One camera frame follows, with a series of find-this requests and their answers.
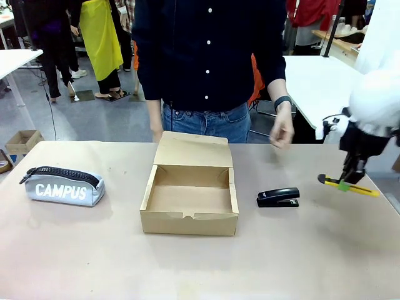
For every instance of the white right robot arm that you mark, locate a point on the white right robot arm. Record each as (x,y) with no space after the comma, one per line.
(375,78)

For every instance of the open brown cardboard box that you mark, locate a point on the open brown cardboard box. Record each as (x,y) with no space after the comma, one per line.
(190,190)

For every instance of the white table with black pole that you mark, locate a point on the white table with black pole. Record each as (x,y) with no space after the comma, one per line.
(318,84)

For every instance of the person's left hand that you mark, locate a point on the person's left hand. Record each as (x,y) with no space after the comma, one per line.
(282,131)

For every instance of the red jacket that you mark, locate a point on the red jacket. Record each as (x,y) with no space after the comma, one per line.
(312,12)

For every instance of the black wristband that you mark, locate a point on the black wristband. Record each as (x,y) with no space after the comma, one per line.
(282,101)

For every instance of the yellow utility knife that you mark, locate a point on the yellow utility knife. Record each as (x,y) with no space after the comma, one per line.
(359,187)

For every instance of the person in navy shirt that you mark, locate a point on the person in navy shirt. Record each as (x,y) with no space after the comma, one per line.
(206,62)

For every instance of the person's right hand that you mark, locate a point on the person's right hand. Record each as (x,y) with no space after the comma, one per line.
(157,134)

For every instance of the person's left forearm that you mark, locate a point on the person's left forearm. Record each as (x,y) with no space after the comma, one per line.
(279,90)

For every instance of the white side table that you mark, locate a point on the white side table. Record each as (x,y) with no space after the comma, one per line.
(12,62)

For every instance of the brown tape roll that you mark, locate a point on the brown tape roll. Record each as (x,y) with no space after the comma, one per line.
(4,164)

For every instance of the wooden workbench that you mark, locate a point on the wooden workbench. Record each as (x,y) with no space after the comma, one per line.
(337,40)

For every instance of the small cardboard box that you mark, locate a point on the small cardboard box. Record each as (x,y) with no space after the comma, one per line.
(23,141)

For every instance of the black stapler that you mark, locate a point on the black stapler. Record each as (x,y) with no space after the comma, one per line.
(278,197)

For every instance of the person in black clothes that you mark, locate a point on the person in black clothes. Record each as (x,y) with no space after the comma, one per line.
(53,47)

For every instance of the grey CAMPUS pencil case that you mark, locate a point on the grey CAMPUS pencil case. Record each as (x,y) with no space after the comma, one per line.
(62,189)

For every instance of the person's right forearm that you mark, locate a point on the person's right forearm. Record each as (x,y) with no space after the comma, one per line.
(154,111)

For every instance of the orange chair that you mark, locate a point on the orange chair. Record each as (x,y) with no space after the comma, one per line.
(256,81)

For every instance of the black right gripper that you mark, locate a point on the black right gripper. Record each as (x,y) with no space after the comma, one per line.
(362,142)

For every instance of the yellow apron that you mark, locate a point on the yellow apron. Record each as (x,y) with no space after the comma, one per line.
(100,37)

